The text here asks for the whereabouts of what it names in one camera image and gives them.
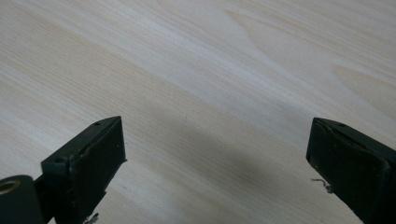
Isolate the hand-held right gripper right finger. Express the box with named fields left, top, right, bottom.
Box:
left=305, top=117, right=396, bottom=224

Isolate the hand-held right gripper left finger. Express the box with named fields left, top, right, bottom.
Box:
left=40, top=116, right=128, bottom=224

